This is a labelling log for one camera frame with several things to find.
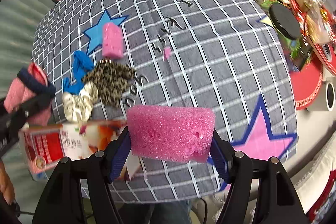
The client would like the pink sponge block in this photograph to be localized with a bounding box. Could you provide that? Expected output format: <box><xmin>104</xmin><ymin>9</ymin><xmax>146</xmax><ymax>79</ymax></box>
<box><xmin>126</xmin><ymin>105</ymin><xmax>215</xmax><ymax>163</ymax></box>
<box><xmin>102</xmin><ymin>22</ymin><xmax>123</xmax><ymax>59</ymax></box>

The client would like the white cylinder speaker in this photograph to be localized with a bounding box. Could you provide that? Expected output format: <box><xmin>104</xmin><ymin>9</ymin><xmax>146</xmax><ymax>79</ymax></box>
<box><xmin>307</xmin><ymin>81</ymin><xmax>335</xmax><ymax>112</ymax></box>

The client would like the red round tray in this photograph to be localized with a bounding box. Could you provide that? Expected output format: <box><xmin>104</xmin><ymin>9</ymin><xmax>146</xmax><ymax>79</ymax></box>
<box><xmin>289</xmin><ymin>52</ymin><xmax>323</xmax><ymax>110</ymax></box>

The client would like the leopard print scrunchie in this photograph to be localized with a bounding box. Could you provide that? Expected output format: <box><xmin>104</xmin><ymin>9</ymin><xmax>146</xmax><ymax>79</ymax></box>
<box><xmin>81</xmin><ymin>59</ymin><xmax>135</xmax><ymax>108</ymax></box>

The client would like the blue fabric piece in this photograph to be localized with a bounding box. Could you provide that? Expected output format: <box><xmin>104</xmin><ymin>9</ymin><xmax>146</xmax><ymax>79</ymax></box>
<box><xmin>63</xmin><ymin>51</ymin><xmax>95</xmax><ymax>95</ymax></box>

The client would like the pink sock with navy cuff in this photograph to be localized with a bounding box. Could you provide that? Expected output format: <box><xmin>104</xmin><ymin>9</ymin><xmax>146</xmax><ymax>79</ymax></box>
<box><xmin>3</xmin><ymin>63</ymin><xmax>56</xmax><ymax>126</ymax></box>

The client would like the jar with black lid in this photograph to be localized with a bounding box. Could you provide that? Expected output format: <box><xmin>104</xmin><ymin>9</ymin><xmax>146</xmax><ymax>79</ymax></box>
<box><xmin>268</xmin><ymin>2</ymin><xmax>307</xmax><ymax>63</ymax></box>

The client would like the person's dark trouser leg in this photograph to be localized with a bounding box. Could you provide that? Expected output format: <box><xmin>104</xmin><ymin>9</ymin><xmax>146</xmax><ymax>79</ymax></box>
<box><xmin>118</xmin><ymin>200</ymin><xmax>192</xmax><ymax>224</ymax></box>

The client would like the red patterned carton box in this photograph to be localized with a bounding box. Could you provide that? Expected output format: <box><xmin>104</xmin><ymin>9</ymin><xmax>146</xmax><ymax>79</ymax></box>
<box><xmin>19</xmin><ymin>120</ymin><xmax>127</xmax><ymax>181</ymax></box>

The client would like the grey checked star tablecloth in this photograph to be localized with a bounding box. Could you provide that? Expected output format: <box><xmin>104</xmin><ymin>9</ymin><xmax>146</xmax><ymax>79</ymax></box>
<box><xmin>31</xmin><ymin>0</ymin><xmax>299</xmax><ymax>204</ymax></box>

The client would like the cream satin scrunchie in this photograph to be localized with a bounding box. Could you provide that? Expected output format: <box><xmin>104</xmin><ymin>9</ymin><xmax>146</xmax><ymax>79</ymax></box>
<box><xmin>63</xmin><ymin>81</ymin><xmax>98</xmax><ymax>123</ymax></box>

